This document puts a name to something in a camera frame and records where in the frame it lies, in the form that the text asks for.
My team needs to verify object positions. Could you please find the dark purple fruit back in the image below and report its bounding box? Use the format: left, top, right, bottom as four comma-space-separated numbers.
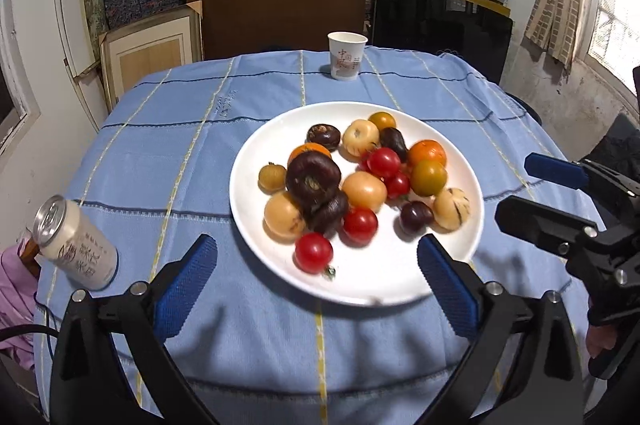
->
306, 124, 342, 152

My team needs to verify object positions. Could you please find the orange tangerine right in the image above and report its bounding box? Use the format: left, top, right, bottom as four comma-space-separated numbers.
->
408, 139, 447, 167

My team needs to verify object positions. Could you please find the red cherry tomato front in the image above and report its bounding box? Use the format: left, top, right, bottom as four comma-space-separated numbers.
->
293, 232, 335, 279

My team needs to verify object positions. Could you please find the red cherry tomato on plate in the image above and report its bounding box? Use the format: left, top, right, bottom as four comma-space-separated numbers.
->
384, 172, 411, 200

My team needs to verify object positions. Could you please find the pale peach fruit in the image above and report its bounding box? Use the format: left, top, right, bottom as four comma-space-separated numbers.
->
342, 171, 387, 213

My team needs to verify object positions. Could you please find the person's right hand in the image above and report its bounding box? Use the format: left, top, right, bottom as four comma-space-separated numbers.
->
586, 325, 617, 358

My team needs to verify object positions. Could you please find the pink cloth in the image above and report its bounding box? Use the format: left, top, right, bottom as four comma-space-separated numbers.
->
0, 235, 38, 370

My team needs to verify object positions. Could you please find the brown wooden board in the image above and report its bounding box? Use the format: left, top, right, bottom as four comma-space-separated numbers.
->
195, 0, 366, 60

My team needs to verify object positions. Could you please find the yellow orange tomato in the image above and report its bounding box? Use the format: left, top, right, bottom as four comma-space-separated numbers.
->
410, 160, 448, 198

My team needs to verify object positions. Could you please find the orange tangerine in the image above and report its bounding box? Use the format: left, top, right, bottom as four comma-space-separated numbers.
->
288, 142, 332, 164
408, 139, 447, 167

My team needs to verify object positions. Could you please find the white beverage can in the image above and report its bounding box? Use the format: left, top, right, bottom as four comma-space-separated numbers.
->
32, 194, 118, 291

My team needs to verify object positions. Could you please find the white paper cup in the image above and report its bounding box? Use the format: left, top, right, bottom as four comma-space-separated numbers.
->
328, 32, 368, 81

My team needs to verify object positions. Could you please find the white oval plate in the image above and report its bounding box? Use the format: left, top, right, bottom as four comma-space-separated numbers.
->
229, 102, 485, 306

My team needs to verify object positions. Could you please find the orange tangerine left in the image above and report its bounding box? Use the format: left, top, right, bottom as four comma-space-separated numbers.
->
288, 142, 332, 164

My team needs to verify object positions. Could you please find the red cherry tomato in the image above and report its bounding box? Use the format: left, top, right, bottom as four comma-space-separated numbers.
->
367, 148, 401, 179
384, 172, 411, 200
342, 208, 378, 246
293, 232, 335, 279

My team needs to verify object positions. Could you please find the framed picture in carton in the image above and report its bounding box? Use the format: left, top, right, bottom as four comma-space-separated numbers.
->
100, 0, 203, 111

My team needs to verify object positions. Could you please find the large dark purple fruit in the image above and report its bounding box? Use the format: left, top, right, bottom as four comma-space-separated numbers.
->
285, 151, 342, 208

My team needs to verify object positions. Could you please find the red cherry tomato back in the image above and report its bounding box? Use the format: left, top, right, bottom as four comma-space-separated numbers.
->
342, 208, 378, 246

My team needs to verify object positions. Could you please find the small tan fruit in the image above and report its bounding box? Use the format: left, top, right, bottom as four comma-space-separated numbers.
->
258, 163, 286, 193

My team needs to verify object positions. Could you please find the cracked beige fruit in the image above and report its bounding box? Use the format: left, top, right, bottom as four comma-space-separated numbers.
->
432, 188, 471, 231

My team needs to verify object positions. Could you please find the black cable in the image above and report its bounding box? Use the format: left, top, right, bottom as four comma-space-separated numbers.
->
0, 298, 61, 386

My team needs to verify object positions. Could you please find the large yellow pear fruit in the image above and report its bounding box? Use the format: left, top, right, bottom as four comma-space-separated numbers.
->
342, 119, 380, 158

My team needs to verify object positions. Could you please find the yellow tomato back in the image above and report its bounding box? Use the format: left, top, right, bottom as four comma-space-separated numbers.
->
369, 111, 397, 132

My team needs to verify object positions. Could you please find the pale yellow apple fruit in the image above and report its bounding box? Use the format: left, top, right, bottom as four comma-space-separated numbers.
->
264, 191, 306, 240

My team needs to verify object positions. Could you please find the black chair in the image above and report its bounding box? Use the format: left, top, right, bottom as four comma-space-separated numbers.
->
585, 113, 640, 182

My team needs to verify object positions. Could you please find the small dark plum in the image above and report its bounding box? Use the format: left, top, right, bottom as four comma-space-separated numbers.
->
399, 201, 434, 234

